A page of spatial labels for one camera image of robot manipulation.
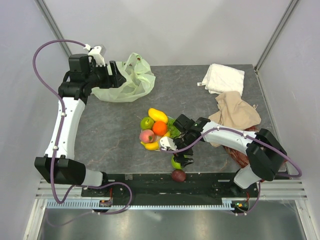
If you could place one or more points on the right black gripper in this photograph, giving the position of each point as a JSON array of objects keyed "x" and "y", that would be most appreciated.
[{"x": 179, "y": 157}]

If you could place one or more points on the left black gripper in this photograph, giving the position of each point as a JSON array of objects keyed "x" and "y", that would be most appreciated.
[{"x": 116, "y": 80}]

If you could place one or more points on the dark red fake fruit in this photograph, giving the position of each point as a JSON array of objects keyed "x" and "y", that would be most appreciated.
[{"x": 178, "y": 175}]

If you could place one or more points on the green fake grapes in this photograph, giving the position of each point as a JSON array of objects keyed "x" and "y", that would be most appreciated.
[{"x": 174, "y": 132}]

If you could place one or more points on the yellow fake banana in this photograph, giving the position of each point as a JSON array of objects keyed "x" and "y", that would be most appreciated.
[{"x": 155, "y": 145}]

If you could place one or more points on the orange fake fruit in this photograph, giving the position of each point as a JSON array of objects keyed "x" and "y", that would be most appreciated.
[{"x": 160, "y": 128}]

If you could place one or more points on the pink fake peach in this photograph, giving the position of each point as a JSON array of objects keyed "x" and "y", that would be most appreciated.
[{"x": 147, "y": 136}]

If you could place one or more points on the light green plastic bag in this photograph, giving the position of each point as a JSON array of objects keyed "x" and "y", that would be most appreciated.
[{"x": 139, "y": 81}]

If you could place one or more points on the yellow fake mango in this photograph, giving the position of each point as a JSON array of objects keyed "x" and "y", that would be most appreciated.
[{"x": 157, "y": 115}]

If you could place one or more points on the green fake apple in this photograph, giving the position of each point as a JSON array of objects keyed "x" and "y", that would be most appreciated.
[
  {"x": 176, "y": 165},
  {"x": 147, "y": 123}
]

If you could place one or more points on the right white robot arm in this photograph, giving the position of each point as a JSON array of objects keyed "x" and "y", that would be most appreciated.
[{"x": 262, "y": 148}]

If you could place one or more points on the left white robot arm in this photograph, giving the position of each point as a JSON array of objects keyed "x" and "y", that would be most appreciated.
[{"x": 58, "y": 165}]

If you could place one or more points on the red plaid cloth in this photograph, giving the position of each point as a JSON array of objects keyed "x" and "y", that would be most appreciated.
[{"x": 237, "y": 156}]

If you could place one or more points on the beige crumpled cloth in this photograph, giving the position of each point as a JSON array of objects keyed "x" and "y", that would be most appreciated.
[{"x": 234, "y": 112}]

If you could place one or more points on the white folded towel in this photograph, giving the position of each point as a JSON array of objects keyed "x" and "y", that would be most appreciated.
[{"x": 221, "y": 78}]

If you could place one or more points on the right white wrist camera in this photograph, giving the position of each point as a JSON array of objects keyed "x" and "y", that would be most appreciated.
[{"x": 167, "y": 144}]

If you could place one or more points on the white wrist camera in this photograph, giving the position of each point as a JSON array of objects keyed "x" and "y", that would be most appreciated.
[
  {"x": 97, "y": 53},
  {"x": 167, "y": 144}
]

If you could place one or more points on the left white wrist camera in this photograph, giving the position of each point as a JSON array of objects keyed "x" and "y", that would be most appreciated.
[{"x": 97, "y": 53}]

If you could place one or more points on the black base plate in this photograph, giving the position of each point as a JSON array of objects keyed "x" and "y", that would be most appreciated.
[{"x": 159, "y": 189}]

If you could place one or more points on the light blue cable duct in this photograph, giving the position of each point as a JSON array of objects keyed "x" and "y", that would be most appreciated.
[{"x": 95, "y": 204}]

